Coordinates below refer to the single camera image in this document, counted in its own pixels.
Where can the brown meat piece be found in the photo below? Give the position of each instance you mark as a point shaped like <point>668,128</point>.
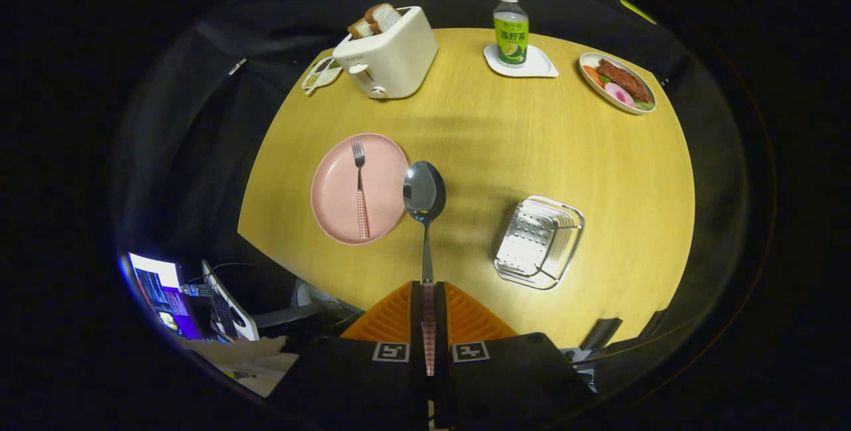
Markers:
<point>623,80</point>

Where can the white food plate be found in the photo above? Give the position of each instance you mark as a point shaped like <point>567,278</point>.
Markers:
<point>648,108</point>

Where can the pink plate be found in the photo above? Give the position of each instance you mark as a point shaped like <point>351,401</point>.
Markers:
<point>339,185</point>

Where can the toast bread slice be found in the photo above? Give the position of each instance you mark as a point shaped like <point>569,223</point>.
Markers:
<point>384,17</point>
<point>359,28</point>

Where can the white square coaster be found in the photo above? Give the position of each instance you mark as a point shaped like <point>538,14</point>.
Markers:
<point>540,68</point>

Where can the green label drink bottle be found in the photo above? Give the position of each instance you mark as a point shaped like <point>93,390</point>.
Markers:
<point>510,35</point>

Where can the white toaster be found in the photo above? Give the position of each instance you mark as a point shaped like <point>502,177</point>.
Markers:
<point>392,62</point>

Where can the silver backdrop clip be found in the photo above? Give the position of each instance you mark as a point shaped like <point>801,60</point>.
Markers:
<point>236,66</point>

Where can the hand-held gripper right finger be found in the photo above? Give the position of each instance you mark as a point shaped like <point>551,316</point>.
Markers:
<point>441,324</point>

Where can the pink round food slice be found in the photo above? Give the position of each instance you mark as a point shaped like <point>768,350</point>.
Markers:
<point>619,94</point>

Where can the laptop with lit screen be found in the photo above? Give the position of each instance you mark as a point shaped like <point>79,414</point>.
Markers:
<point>163,294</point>

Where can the orange carrot slice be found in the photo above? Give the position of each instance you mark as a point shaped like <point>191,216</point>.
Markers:
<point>593,76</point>

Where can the white divided condiment dish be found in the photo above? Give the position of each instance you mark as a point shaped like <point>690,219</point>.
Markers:
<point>321,75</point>

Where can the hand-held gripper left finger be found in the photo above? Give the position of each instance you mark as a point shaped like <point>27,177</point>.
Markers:
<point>415,324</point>

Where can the black table clamp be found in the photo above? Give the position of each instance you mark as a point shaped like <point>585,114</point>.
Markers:
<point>600,333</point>

